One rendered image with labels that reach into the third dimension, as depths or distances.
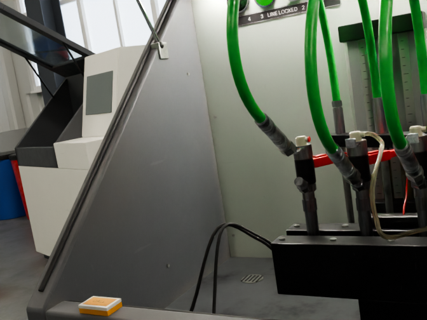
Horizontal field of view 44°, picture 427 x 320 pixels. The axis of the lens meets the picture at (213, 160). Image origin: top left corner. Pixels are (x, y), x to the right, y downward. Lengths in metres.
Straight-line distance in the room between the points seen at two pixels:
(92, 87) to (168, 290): 2.97
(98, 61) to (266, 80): 2.82
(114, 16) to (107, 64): 2.90
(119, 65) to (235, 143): 2.52
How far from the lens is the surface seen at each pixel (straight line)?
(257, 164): 1.14
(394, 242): 0.76
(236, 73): 0.62
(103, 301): 0.75
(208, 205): 1.15
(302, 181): 0.77
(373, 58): 0.91
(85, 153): 3.49
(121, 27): 6.51
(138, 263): 0.96
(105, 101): 3.71
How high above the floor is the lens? 1.22
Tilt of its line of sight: 8 degrees down
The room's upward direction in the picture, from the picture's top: 9 degrees counter-clockwise
